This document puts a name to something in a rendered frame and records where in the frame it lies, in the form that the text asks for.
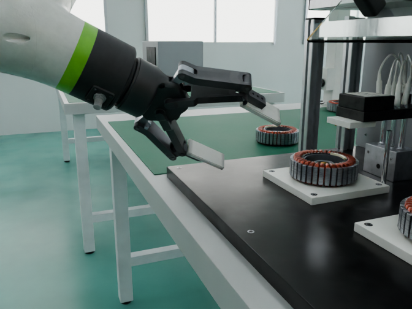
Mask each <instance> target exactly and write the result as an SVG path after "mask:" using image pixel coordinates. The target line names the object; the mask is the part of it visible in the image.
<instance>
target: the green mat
mask: <svg viewBox="0 0 412 309"><path fill-rule="evenodd" d="M329 116H336V112H330V111H328V110H327V107H320V111H319V128H318V144H317V150H325V149H331V148H335V139H336V131H337V126H335V125H334V124H330V123H327V117H329ZM280 120H281V124H280V125H287V126H293V127H295V128H297V129H298V130H299V128H300V109H291V110H280ZM134 122H135V120H126V121H108V123H109V124H110V125H111V127H112V128H114V130H115V131H116V132H117V133H118V134H119V136H120V137H121V138H122V139H123V140H124V141H125V142H126V143H127V144H128V146H129V147H130V148H131V149H132V150H133V152H134V153H135V154H136V155H137V156H138V157H139V158H140V159H141V161H142V162H143V163H144V164H145V165H146V166H147V167H148V168H149V170H150V171H151V172H152V173H153V174H154V175H161V174H167V167H168V166H179V165H185V164H196V163H202V161H201V162H200V161H196V160H194V159H191V158H189V157H187V156H183V157H181V156H178V157H177V159H176V160H174V161H172V160H170V159H169V158H168V157H167V156H166V155H165V154H164V153H163V152H162V151H161V150H160V149H159V148H158V147H157V146H156V145H155V144H154V143H152V142H151V141H150V140H149V139H148V138H147V137H146V136H145V135H143V134H142V133H140V132H138V131H136V130H135V129H134ZM176 122H177V124H178V126H179V128H180V130H181V132H182V134H183V136H184V138H185V140H186V139H187V143H188V140H189V139H192V140H194V141H196V142H199V143H201V144H203V145H205V146H207V147H209V148H212V149H214V150H216V151H218V152H220V153H223V154H224V160H230V159H241V158H252V157H258V156H269V155H280V154H286V153H297V152H298V148H299V142H297V143H295V144H293V145H288V146H287V145H286V146H281V145H280V146H277V145H276V146H274V145H272V146H271V145H265V144H262V143H259V142H258V141H256V128H258V127H260V126H263V125H270V124H271V125H273V124H272V123H270V122H268V121H267V120H265V119H263V118H261V117H259V116H257V115H255V114H253V113H251V112H245V113H227V114H217V115H199V116H181V117H179V119H178V120H176Z"/></svg>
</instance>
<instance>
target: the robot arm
mask: <svg viewBox="0 0 412 309"><path fill-rule="evenodd" d="M75 2H76V0H0V72H1V73H3V74H9V75H15V76H18V77H23V78H27V79H30V80H34V81H36V82H40V83H43V84H45V85H48V86H50V87H53V88H55V89H57V90H60V91H62V92H64V93H67V94H69V95H71V96H73V97H76V98H78V99H80V100H83V101H85V102H87V103H89V104H92V105H93V108H94V109H96V110H100V109H103V110H105V111H107V110H110V109H111V108H112V107H113V106H115V108H116V109H118V110H121V111H123V112H125V113H128V114H130V115H132V116H134V117H135V122H134V129H135V130H136V131H138V132H140V133H142V134H143V135H145V136H146V137H147V138H148V139H149V140H150V141H151V142H152V143H154V144H155V145H156V146H157V147H158V148H159V149H160V150H161V151H162V152H163V153H164V154H165V155H166V156H167V157H168V158H169V159H170V160H172V161H174V160H176V159H177V157H178V156H181V157H183V156H187V157H189V158H191V159H194V160H196V161H200V162H201V161H202V162H204V163H207V164H209V165H211V166H213V167H216V168H218V169H221V170H223V169H224V154H223V153H220V152H218V151H216V150H214V149H212V148H209V147H207V146H205V145H203V144H201V143H199V142H196V141H194V140H192V139H189V140H188V143H187V139H186V140H185V138H184V136H183V134H182V132H181V130H180V128H179V126H178V124H177V122H176V120H178V119H179V117H180V115H181V114H182V113H183V112H185V111H186V110H187V109H188V107H195V106H196V105H197V104H208V103H221V102H240V107H241V108H243V109H245V110H247V111H249V112H251V113H253V114H255V115H257V116H259V117H261V118H263V119H265V120H267V121H268V122H270V123H272V124H274V125H276V126H279V125H280V124H281V120H280V110H279V109H278V108H276V107H275V106H273V105H271V104H269V103H268V102H266V99H265V97H264V96H263V95H261V94H259V93H257V92H255V91H254V90H252V80H251V74H250V73H248V72H240V71H230V70H225V69H216V68H211V67H202V66H196V65H193V64H191V63H189V62H187V61H180V62H179V64H178V70H177V72H176V73H175V75H174V76H170V75H166V74H165V73H163V71H162V70H160V68H159V67H158V66H155V65H154V64H152V63H149V62H148V61H145V60H144V59H142V58H139V57H138V58H136V56H137V52H136V49H135V47H133V46H131V45H129V44H127V43H126V42H123V41H122V40H119V39H118V38H116V37H114V36H112V35H110V34H108V33H107V32H105V31H103V30H101V29H99V28H97V27H95V26H93V25H91V24H89V23H87V22H86V21H84V20H82V19H80V18H79V17H76V16H75V15H73V14H72V13H70V11H71V9H72V7H73V5H74V3H75ZM187 92H191V97H189V95H188V93H187ZM236 92H238V93H236ZM154 121H158V122H159V123H160V125H161V126H162V128H163V130H164V131H166V133H167V135H168V136H167V135H166V134H165V133H164V132H163V130H162V129H161V128H160V127H159V126H158V125H157V124H156V123H155V122H154Z"/></svg>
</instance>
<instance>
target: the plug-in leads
mask: <svg viewBox="0 0 412 309"><path fill-rule="evenodd" d="M390 56H394V57H395V60H394V62H393V65H392V67H391V71H390V74H389V78H388V81H387V85H386V87H385V90H384V94H388V95H393V96H395V100H394V107H398V109H400V108H401V107H403V106H404V105H408V104H410V103H411V94H410V91H411V85H412V84H411V80H412V60H411V56H410V55H407V56H406V60H404V58H403V55H402V53H401V52H400V53H399V54H398V57H397V56H396V55H395V54H393V53H391V54H389V55H388V56H387V57H386V58H385V59H384V61H383V62H382V64H381V66H380V69H379V71H378V79H377V81H376V93H380V94H382V80H381V70H382V67H383V65H384V63H385V62H386V60H387V59H388V58H389V57H390ZM400 56H401V59H402V61H401V60H400ZM408 59H409V62H410V76H409V77H408V81H407V82H406V78H407V72H408ZM396 62H397V64H396ZM395 64H396V68H395V75H394V80H393V83H392V85H391V80H392V78H391V77H392V72H393V70H394V66H395ZM398 66H399V68H400V75H399V79H398V82H397V71H398ZM391 87H392V89H391Z"/></svg>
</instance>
